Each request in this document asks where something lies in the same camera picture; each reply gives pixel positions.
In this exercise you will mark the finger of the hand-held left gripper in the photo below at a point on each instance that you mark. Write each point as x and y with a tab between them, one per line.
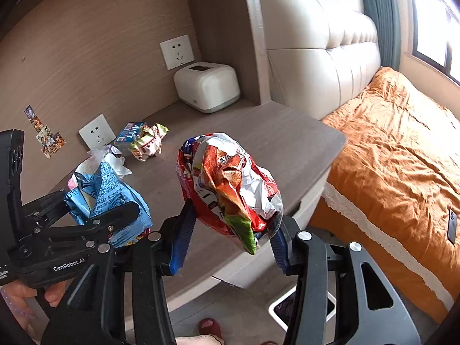
107	215
45	201

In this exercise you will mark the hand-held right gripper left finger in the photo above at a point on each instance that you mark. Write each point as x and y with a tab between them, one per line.
181	244

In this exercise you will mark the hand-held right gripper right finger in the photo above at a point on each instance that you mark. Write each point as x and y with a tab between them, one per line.
278	248

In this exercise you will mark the blue snack bag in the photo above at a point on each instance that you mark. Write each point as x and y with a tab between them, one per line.
107	190

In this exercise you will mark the white trash bin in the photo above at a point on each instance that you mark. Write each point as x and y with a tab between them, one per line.
282	309

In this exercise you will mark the red snack bag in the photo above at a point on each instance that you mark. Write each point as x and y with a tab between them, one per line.
230	187

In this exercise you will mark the person's left hand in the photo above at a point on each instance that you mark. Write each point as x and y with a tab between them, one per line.
54	294

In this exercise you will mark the white plastic bag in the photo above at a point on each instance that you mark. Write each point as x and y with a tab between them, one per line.
111	160

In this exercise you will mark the crumpled green yellow wrapper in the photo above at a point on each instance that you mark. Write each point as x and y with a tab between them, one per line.
149	143

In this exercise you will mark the blue tissue packet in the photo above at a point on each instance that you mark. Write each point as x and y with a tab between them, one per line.
127	134

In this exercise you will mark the red slipper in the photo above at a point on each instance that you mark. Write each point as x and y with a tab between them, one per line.
210	327

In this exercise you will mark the person's foot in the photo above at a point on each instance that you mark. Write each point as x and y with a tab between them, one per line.
197	340

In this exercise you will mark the bed with orange cover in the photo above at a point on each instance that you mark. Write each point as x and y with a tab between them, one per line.
388	172

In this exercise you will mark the white tissue box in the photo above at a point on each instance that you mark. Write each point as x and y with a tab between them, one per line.
208	86

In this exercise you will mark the black phone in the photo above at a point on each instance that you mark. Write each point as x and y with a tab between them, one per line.
452	227

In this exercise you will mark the beige padded headboard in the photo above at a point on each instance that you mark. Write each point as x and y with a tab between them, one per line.
316	50

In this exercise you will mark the teal curtain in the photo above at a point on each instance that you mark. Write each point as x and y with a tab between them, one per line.
379	14

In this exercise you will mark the black framed window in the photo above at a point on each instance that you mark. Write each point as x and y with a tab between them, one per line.
431	25

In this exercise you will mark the cluster of wall stickers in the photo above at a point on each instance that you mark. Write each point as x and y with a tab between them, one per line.
46	136

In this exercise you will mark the white wall socket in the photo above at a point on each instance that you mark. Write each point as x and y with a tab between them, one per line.
178	52
97	132

